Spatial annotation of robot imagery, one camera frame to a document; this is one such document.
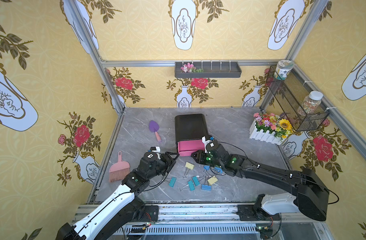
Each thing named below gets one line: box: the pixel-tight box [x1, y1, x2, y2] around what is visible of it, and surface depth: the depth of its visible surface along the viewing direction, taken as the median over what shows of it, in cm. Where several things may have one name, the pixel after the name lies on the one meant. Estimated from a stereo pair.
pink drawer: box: [177, 139, 205, 157], surface depth 81 cm
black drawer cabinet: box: [174, 113, 209, 153], surface depth 92 cm
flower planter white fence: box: [249, 112, 294, 146], surface depth 94 cm
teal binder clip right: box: [191, 175, 205, 187], surface depth 86 cm
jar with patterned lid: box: [273, 59, 294, 81], surface depth 87 cm
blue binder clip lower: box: [201, 175, 212, 191], surface depth 83 cm
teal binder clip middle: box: [179, 180, 196, 192], surface depth 83 cm
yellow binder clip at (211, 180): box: [205, 175, 219, 186], surface depth 85 cm
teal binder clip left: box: [168, 176, 177, 188], surface depth 86 cm
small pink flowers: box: [180, 62, 204, 73], surface depth 89 cm
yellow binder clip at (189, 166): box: [182, 161, 195, 179], surface depth 91 cm
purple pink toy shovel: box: [148, 120, 162, 143], surface depth 112 cm
